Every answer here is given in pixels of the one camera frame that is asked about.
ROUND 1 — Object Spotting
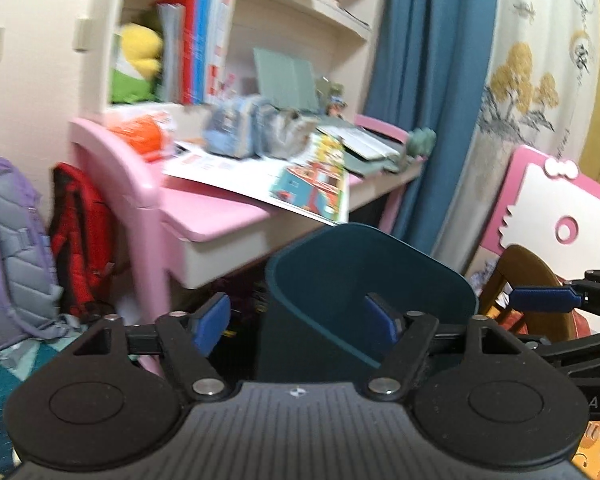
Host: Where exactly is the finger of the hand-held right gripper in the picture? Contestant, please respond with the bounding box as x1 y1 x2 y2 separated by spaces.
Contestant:
522 327 600 376
509 269 600 315

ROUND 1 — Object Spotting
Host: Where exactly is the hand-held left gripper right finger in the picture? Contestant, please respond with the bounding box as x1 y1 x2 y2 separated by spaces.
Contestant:
364 293 524 404

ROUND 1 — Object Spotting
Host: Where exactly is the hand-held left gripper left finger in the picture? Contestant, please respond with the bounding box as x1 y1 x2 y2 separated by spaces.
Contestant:
73 293 232 404

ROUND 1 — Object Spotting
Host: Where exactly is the dark teal trash bin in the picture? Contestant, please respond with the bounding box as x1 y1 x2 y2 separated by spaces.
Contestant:
257 223 480 384

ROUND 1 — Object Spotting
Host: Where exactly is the wooden chair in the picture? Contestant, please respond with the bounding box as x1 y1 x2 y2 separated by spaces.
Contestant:
479 244 597 342

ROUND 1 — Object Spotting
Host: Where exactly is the pink framed whiteboard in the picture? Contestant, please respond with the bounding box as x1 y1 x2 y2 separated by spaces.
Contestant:
467 145 600 307

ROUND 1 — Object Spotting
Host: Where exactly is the pink desk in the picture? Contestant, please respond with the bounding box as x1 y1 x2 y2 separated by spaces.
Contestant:
69 112 427 377

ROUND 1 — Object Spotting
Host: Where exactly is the colourful picture book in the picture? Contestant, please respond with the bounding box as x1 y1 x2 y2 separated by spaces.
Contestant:
162 132 352 226

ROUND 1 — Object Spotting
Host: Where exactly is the green fabric case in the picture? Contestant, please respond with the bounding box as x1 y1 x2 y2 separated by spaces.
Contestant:
341 149 416 177

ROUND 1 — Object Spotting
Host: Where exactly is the red backpack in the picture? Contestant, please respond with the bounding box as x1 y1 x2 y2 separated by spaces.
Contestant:
49 162 119 319

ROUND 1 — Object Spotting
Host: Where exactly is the open white notebook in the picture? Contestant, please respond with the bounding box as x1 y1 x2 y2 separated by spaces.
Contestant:
316 122 405 160

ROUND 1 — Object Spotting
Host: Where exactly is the blue pencil case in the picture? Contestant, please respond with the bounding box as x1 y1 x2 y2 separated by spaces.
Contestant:
203 96 277 159

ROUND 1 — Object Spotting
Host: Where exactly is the orange packet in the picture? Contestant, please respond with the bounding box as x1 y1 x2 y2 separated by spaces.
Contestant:
109 112 176 162

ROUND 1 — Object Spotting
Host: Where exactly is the grey pencil case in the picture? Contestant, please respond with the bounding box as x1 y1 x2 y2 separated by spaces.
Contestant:
267 109 322 160

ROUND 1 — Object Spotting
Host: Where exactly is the purple backpack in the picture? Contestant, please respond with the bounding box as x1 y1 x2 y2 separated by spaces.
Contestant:
0 156 67 357

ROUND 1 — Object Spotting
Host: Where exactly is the small toy figure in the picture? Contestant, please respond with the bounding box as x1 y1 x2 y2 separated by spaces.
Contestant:
317 77 349 119

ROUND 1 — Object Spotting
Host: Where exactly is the blue curtain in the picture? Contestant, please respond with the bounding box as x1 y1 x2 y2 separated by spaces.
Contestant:
362 0 502 257

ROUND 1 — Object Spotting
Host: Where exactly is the green folding stand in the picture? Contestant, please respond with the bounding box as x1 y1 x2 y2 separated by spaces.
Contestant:
252 47 317 112

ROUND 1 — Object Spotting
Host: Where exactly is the white printed curtain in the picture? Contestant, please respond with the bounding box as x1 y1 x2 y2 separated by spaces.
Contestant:
432 0 600 277

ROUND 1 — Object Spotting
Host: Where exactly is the grey folder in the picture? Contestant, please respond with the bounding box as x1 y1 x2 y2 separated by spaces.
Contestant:
156 4 186 105

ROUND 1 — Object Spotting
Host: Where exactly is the yellow green plush toy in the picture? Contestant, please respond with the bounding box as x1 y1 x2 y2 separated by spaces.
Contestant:
111 24 164 105

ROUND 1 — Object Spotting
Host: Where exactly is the blue book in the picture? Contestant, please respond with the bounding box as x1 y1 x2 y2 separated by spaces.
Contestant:
195 0 214 106

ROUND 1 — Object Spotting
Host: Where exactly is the white red book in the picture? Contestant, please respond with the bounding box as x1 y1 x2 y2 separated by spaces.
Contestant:
207 0 237 104

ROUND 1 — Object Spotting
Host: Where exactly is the cream shelf hutch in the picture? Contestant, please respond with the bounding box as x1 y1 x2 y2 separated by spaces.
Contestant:
72 0 387 112

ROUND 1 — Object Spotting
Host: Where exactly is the cream socket plate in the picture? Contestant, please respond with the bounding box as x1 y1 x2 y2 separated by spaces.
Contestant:
75 17 92 54

